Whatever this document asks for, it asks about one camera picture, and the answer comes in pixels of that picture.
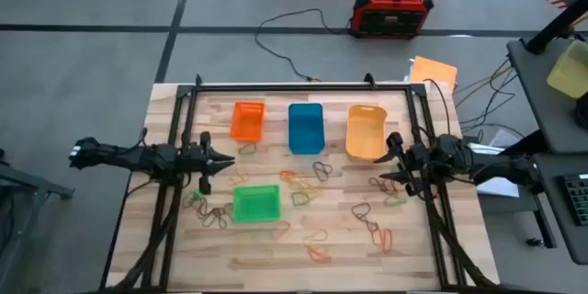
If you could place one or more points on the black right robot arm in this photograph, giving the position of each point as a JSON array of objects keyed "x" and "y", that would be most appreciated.
[{"x": 496, "y": 165}]

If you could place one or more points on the dark brown rubber band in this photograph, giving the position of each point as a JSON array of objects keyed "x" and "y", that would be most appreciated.
[
  {"x": 354, "y": 211},
  {"x": 211, "y": 220},
  {"x": 225, "y": 213},
  {"x": 202, "y": 213}
]

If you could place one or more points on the reddish brown rubber band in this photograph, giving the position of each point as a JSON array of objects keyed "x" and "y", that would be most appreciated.
[{"x": 383, "y": 187}]

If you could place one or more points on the blue plastic bin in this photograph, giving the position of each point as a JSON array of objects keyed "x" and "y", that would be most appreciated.
[{"x": 305, "y": 128}]

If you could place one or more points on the black pole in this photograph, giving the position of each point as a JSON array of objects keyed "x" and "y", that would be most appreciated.
[{"x": 556, "y": 25}]

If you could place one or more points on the white paper sheet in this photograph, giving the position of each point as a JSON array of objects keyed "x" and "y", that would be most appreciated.
[{"x": 498, "y": 188}]

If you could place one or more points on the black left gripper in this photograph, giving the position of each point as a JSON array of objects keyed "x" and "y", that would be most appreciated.
[{"x": 197, "y": 161}]

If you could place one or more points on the yellow translucent plastic tub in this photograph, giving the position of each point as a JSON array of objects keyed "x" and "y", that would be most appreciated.
[{"x": 569, "y": 71}]

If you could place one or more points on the black rubber band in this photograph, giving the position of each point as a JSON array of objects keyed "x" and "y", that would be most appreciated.
[{"x": 317, "y": 167}]

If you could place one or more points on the yellow plastic bin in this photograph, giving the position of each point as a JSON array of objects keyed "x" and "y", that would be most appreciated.
[{"x": 365, "y": 133}]

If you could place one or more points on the dark grey desk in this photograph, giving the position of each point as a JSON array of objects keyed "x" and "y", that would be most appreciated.
[{"x": 556, "y": 220}]

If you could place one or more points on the grey side table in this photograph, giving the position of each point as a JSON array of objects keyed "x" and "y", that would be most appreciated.
[{"x": 537, "y": 101}]

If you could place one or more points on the orange slotted plastic basket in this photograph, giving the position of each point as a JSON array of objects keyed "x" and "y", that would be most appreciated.
[{"x": 248, "y": 121}]

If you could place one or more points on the orange paper sheet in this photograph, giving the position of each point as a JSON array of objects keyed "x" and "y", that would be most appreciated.
[{"x": 434, "y": 73}]

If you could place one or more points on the thin yellow rubber band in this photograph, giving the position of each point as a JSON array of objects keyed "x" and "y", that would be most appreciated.
[{"x": 248, "y": 263}]

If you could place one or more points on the dark metal stand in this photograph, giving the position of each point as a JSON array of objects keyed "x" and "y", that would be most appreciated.
[{"x": 32, "y": 184}]

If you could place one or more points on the olive green rubber band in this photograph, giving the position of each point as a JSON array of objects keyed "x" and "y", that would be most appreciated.
[{"x": 186, "y": 201}]

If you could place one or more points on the orange rubber band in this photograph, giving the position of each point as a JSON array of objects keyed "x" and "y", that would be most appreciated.
[
  {"x": 391, "y": 241},
  {"x": 317, "y": 252},
  {"x": 287, "y": 173},
  {"x": 374, "y": 234}
]

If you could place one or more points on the black aluminium frame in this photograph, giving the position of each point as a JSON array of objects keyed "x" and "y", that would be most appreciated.
[{"x": 298, "y": 87}]

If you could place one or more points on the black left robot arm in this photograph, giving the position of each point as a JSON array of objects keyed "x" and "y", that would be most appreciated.
[{"x": 119, "y": 158}]

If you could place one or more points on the small black floor object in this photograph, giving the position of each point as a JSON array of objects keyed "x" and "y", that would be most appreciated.
[{"x": 533, "y": 241}]

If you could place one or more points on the red black power station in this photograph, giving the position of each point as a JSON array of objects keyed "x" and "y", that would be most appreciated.
[{"x": 390, "y": 14}]

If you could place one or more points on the green slotted plastic basket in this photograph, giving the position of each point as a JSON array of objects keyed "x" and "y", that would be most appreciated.
[{"x": 256, "y": 204}]

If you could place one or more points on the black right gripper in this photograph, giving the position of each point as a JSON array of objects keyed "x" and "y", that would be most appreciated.
[{"x": 422, "y": 161}]

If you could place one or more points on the black keyboard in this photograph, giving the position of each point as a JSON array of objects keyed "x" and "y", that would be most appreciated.
[{"x": 578, "y": 200}]

